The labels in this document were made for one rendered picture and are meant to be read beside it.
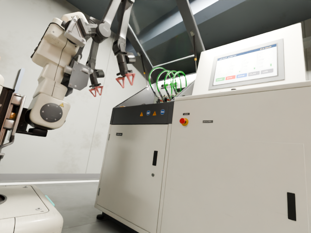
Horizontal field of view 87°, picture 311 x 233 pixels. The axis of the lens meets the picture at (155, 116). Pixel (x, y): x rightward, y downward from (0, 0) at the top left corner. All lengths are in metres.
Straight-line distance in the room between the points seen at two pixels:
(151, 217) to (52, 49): 1.15
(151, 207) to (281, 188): 0.72
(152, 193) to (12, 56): 2.62
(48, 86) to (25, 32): 2.24
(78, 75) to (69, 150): 2.12
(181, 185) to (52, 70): 0.98
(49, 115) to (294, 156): 1.16
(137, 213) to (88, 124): 2.16
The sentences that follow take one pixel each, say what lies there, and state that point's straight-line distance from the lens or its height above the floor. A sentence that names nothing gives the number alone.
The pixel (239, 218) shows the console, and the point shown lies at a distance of 0.96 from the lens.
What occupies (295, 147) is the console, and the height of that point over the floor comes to 0.68.
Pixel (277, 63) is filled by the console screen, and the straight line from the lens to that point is 1.35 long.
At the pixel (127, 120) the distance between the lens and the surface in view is 1.42.
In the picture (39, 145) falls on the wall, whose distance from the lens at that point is 2.96.
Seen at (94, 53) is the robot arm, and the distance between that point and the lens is 1.56.
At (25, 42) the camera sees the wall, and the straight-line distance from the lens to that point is 3.18.
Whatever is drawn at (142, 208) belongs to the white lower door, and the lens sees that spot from 1.25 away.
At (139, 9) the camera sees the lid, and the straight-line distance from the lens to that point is 1.83.
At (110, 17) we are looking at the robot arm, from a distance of 1.21.
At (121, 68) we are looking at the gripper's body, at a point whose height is 1.09.
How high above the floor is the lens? 0.59
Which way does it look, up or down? 12 degrees up
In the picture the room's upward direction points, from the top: 7 degrees clockwise
